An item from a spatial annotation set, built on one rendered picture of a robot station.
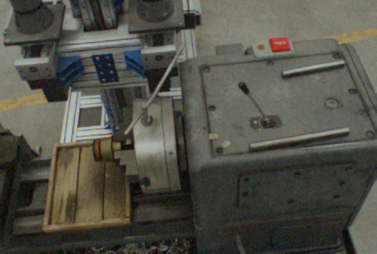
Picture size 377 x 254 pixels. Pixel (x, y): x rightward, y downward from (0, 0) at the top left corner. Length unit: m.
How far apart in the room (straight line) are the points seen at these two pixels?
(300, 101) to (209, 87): 0.28
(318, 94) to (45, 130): 2.09
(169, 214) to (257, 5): 2.48
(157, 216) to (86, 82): 0.75
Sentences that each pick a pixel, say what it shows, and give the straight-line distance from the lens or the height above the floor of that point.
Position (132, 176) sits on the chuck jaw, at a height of 1.11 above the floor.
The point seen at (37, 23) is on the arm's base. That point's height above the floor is 1.20.
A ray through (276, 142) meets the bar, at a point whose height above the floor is 1.28.
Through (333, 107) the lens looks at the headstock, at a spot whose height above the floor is 1.25.
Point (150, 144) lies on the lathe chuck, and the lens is 1.32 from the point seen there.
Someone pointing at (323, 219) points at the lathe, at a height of 0.81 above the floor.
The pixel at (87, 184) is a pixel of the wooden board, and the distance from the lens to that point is 1.68.
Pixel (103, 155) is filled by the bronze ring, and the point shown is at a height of 1.10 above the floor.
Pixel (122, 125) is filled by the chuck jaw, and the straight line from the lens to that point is 1.45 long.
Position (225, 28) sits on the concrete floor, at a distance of 3.53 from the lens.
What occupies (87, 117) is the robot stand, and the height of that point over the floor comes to 0.21.
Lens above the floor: 2.28
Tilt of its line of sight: 51 degrees down
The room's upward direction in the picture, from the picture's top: 6 degrees counter-clockwise
